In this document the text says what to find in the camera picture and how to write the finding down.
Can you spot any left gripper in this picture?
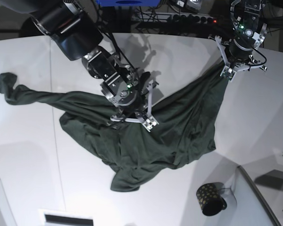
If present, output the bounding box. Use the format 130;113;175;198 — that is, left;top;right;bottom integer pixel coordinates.
215;30;267;81

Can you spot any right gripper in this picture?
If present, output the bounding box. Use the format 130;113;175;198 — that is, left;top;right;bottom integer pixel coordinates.
108;72;158;131

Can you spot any dark green t-shirt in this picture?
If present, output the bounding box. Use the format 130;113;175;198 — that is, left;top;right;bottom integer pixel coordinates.
0;63;228;192

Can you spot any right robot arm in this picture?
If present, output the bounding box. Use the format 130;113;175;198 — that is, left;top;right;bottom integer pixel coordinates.
0;0;158;131

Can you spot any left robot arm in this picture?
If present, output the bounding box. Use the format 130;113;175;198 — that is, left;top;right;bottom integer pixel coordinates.
213;0;267;81

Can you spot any black power strip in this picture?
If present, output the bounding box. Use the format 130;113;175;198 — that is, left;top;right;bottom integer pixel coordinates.
132;12;218;24

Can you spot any black mug with gold dots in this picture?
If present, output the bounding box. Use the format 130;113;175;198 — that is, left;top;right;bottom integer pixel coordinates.
196;183;227;217

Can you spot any grey metal side table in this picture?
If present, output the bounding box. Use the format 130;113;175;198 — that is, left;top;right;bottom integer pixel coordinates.
231;166;283;226

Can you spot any blue box with oval hole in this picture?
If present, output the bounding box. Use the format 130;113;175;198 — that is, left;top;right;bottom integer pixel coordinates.
96;0;160;7

